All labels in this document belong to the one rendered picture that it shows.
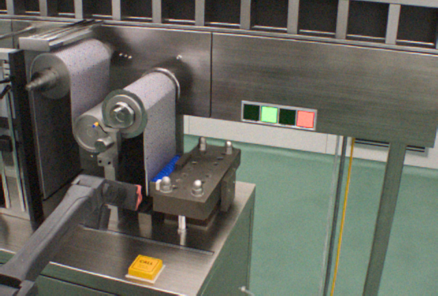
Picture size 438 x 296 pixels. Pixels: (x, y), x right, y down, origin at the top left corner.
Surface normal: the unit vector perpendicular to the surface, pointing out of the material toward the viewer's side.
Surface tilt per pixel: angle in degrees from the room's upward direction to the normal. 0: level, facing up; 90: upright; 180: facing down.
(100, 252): 0
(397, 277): 0
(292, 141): 90
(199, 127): 90
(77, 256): 0
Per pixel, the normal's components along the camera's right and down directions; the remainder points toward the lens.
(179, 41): -0.30, 0.36
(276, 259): 0.03, -0.92
